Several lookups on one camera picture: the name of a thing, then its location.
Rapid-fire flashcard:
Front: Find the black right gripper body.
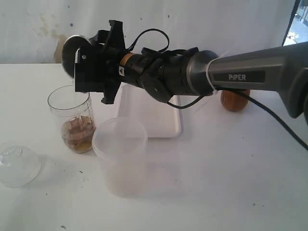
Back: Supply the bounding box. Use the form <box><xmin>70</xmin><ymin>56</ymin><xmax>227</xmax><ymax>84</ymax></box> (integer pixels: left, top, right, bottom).
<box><xmin>98</xmin><ymin>46</ymin><xmax>128</xmax><ymax>93</ymax></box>

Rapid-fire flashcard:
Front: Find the stainless steel cup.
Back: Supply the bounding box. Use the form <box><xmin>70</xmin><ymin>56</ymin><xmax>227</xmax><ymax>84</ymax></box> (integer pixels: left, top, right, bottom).
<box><xmin>62</xmin><ymin>35</ymin><xmax>91</xmax><ymax>79</ymax></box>

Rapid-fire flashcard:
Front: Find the clear plastic shaker cup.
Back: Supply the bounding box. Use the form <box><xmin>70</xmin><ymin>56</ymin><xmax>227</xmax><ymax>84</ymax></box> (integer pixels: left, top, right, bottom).
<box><xmin>47</xmin><ymin>85</ymin><xmax>96</xmax><ymax>154</ymax></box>

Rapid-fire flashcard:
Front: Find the clear domed shaker lid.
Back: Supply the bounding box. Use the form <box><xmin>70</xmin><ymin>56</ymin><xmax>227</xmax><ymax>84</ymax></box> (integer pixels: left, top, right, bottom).
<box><xmin>0</xmin><ymin>142</ymin><xmax>42</xmax><ymax>188</ymax></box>

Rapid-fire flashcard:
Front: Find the brown wooden cup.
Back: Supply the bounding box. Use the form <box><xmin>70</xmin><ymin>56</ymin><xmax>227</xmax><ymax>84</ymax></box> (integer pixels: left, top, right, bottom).
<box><xmin>220</xmin><ymin>90</ymin><xmax>248</xmax><ymax>112</ymax></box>

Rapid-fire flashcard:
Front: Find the translucent plastic tub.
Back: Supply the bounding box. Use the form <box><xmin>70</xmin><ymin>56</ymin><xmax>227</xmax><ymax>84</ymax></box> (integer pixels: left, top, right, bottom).
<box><xmin>92</xmin><ymin>117</ymin><xmax>148</xmax><ymax>198</ymax></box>

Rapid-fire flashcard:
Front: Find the white rectangular tray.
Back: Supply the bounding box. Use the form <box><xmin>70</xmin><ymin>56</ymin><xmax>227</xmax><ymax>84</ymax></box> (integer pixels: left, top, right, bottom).
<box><xmin>117</xmin><ymin>84</ymin><xmax>182</xmax><ymax>138</ymax></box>

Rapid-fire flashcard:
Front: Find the white cable tie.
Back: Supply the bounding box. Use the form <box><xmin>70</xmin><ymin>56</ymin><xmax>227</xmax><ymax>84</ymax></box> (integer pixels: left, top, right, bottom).
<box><xmin>205</xmin><ymin>51</ymin><xmax>230</xmax><ymax>95</ymax></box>

